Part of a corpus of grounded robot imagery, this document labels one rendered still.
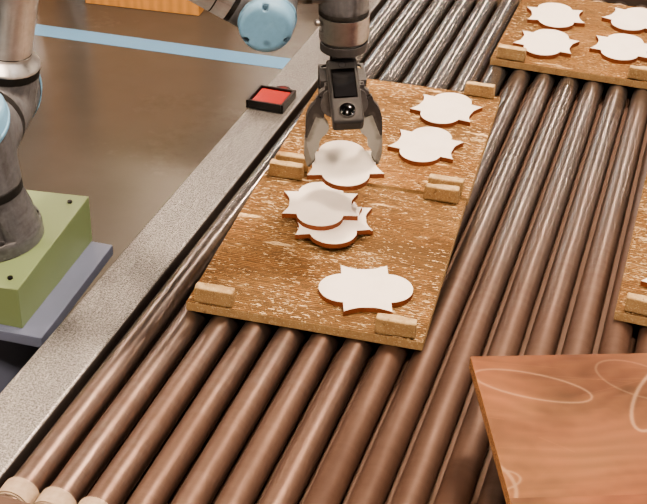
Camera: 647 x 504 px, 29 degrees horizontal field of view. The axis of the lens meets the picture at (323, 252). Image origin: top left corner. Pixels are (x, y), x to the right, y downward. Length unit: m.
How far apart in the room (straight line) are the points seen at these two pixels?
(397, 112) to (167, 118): 2.14
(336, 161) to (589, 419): 0.67
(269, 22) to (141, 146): 2.59
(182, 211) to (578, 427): 0.86
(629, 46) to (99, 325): 1.39
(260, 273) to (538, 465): 0.63
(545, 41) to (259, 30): 1.13
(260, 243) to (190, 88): 2.72
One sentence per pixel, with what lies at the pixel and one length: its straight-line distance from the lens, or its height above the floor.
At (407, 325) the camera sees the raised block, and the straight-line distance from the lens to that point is 1.74.
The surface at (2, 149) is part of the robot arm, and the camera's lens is 1.88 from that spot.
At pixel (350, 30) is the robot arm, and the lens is 1.84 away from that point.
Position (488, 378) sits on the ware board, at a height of 1.04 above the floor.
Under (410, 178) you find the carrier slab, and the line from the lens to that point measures 2.15.
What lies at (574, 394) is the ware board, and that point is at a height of 1.04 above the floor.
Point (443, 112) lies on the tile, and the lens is 2.36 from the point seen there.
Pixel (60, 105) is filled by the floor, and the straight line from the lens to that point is 4.55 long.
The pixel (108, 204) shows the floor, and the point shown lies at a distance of 3.92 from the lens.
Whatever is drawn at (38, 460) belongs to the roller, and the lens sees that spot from 1.60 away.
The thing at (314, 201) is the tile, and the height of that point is 0.96.
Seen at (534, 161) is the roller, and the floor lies 0.92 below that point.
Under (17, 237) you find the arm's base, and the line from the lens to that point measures 1.93.
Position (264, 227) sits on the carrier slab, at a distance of 1.99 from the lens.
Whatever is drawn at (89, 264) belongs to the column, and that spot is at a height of 0.87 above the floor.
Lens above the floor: 1.98
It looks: 33 degrees down
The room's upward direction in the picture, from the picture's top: 2 degrees clockwise
